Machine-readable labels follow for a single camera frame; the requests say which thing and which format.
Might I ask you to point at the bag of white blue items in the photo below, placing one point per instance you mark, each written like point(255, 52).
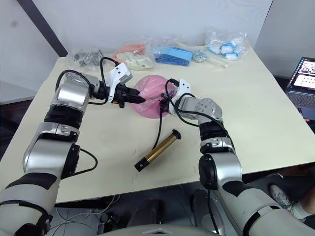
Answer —
point(227, 46)

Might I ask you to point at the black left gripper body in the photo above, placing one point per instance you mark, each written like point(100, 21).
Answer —
point(121, 94)

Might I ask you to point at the person's bare leg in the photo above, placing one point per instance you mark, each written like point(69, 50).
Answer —
point(308, 202)

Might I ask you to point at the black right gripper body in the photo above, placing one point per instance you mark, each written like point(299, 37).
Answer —
point(168, 100)

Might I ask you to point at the open laptop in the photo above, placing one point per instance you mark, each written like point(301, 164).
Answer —
point(304, 91)

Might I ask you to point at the white plastic stick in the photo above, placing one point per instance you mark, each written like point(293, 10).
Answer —
point(216, 61)

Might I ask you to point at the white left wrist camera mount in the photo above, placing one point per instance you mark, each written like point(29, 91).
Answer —
point(120, 73)

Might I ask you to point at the dark diagonal wall beam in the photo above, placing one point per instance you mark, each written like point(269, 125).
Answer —
point(41, 27)

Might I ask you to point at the grey white sneaker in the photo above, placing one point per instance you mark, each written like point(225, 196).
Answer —
point(283, 199)

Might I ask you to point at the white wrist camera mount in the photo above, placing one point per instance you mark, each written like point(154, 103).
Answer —
point(120, 73)
point(183, 87)

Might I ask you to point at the bag of orange cream items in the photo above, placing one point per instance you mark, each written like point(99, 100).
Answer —
point(134, 57)

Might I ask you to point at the white partition panel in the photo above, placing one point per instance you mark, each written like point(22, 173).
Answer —
point(288, 37)

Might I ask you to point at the bag of black parts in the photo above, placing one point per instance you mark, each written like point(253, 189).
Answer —
point(86, 57)

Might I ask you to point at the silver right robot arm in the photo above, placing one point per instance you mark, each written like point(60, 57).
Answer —
point(221, 167)

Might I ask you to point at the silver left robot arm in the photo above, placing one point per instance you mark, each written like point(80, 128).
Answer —
point(61, 96)

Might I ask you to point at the pink ball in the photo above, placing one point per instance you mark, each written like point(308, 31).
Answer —
point(152, 86)

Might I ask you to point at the gold hand pump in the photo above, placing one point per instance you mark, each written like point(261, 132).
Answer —
point(160, 150)

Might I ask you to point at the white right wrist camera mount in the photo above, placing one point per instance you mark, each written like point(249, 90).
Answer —
point(183, 87)

